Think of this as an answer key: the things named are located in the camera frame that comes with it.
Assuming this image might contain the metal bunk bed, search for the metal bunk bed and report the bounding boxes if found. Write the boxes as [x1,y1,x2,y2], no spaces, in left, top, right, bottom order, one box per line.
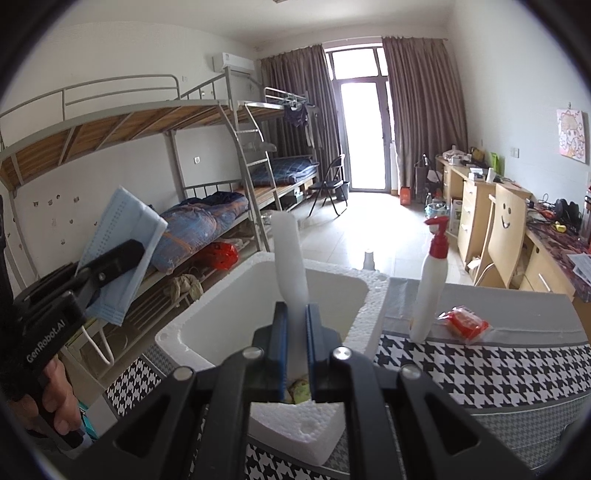
[235,85,325,214]
[0,74,279,380]

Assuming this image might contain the houndstooth tablecloth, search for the houndstooth tablecloth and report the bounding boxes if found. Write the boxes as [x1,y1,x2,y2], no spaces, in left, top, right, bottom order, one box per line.
[106,277,591,480]

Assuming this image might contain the person's left hand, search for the person's left hand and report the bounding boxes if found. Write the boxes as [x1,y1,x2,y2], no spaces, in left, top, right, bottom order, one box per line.
[9,357,87,437]

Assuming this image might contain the white pump lotion bottle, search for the white pump lotion bottle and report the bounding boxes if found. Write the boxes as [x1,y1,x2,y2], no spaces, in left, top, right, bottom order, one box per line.
[409,216,451,345]

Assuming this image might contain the teal box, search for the teal box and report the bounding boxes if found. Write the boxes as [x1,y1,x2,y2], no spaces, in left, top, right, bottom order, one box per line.
[78,401,98,439]

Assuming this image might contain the black folding chair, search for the black folding chair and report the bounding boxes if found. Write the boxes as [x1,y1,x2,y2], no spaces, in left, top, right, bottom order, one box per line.
[307,154,350,218]

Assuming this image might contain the white plastic bucket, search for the white plastic bucket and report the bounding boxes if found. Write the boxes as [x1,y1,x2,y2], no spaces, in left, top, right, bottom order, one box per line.
[423,198,451,221]

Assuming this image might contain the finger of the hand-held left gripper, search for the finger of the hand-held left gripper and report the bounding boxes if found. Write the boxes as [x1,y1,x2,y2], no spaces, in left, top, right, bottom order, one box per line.
[76,239,146,315]

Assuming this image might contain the beige crumpled clothes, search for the beige crumpled clothes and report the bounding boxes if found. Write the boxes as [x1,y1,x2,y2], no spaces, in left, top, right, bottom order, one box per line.
[163,272,204,301]

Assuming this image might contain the wooden desk with drawers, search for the wooden desk with drawers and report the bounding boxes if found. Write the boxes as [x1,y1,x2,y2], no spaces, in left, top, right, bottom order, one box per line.
[436,155,498,273]

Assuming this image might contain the wooden smiley face chair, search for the wooden smiley face chair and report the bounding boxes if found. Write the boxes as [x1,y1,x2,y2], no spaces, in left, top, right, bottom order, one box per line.
[475,182,532,289]

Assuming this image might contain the wall poster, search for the wall poster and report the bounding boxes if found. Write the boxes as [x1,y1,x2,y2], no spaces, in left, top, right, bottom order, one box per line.
[556,108,591,165]

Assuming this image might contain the dark bag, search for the dark bag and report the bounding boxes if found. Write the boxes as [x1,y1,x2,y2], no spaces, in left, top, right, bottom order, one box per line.
[414,154,440,195]

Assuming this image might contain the white air conditioner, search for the white air conditioner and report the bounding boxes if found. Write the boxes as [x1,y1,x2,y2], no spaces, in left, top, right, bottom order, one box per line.
[211,52,256,73]

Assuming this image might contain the blue mattress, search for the blue mattress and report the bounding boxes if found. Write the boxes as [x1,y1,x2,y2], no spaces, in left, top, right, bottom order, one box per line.
[249,155,321,188]

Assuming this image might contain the black headphones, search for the black headphones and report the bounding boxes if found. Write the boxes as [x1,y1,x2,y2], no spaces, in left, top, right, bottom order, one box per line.
[553,198,583,227]

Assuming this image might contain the bright blue face mask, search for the bright blue face mask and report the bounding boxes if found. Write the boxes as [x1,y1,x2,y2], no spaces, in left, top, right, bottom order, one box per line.
[76,185,156,366]

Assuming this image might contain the blue orange patterned quilt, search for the blue orange patterned quilt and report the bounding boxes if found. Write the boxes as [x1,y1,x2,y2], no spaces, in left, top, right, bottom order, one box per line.
[152,191,250,273]

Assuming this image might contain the white foam box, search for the white foam box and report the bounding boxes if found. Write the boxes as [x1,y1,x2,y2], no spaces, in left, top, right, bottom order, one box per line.
[154,251,391,468]

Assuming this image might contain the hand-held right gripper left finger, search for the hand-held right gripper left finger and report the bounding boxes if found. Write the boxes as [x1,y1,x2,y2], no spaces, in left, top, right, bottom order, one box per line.
[108,302,290,480]

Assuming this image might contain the long wooden desk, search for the long wooden desk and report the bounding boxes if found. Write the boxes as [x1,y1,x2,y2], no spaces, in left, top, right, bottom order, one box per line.
[522,194,591,302]

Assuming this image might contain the brown curtain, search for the brown curtain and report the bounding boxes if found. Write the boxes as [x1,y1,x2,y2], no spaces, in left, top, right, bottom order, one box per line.
[260,44,343,205]
[382,37,470,195]

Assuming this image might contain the red plastic bag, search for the red plastic bag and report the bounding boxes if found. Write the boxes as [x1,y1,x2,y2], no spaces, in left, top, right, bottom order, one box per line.
[202,243,240,271]

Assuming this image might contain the yellow foam net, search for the yellow foam net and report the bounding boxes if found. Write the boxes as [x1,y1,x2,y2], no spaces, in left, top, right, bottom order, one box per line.
[288,378,311,405]

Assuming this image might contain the red snack packet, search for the red snack packet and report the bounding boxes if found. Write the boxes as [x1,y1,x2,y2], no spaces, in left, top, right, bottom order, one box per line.
[433,305,491,345]

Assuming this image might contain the dark hanging clothes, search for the dark hanging clothes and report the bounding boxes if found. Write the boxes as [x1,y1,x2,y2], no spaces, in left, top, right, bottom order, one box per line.
[282,101,311,129]

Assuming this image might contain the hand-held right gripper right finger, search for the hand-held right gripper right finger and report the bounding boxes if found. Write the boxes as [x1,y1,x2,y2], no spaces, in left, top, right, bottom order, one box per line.
[305,303,523,480]

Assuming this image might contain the glass balcony door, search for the glass balcony door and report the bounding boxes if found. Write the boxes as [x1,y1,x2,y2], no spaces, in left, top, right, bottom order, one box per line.
[325,43,393,193]

